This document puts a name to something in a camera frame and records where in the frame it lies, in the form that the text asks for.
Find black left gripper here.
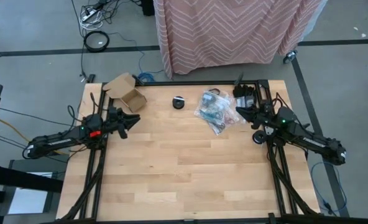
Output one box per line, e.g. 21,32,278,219
104,106,141,140

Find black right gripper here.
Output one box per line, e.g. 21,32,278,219
235,103,275,130

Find clear plastic zip bag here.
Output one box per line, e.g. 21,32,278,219
201,89,227,109
221,104,246,125
210,117,233,136

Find dark brown rubber band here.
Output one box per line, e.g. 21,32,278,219
213,121,227,133

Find teal rubber band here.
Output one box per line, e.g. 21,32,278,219
209,111,224,123
198,109,216,121

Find clear zip bag stack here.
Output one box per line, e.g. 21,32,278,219
193,104,226,124

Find yellow and red bands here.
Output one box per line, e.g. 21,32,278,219
236,95,255,110

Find black tape roll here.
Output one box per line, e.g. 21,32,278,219
252,129,268,145

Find brown cardboard box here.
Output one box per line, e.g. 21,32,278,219
102,72,148,113

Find pink chevron cloth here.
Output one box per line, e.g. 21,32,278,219
152,0,328,78

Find black floor box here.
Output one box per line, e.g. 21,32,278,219
140,0,155,17

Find white power strip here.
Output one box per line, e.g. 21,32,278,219
80,8,98,22

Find black bench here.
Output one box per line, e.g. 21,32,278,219
0,161,63,203

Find black aluminium frame rail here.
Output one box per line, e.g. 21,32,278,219
266,81,299,216
80,82,108,220
90,93,115,220
257,81,288,216
136,80,267,87
44,214,368,224

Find blue floor cable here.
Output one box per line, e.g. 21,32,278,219
310,161,348,216
136,49,165,83

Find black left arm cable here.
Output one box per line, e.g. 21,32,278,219
67,91,98,127

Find black coiled cable ring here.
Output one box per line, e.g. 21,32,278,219
83,30,111,53

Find white coiled cable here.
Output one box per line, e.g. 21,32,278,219
79,17,104,31

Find yellow floor cable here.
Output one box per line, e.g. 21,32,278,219
0,115,70,156

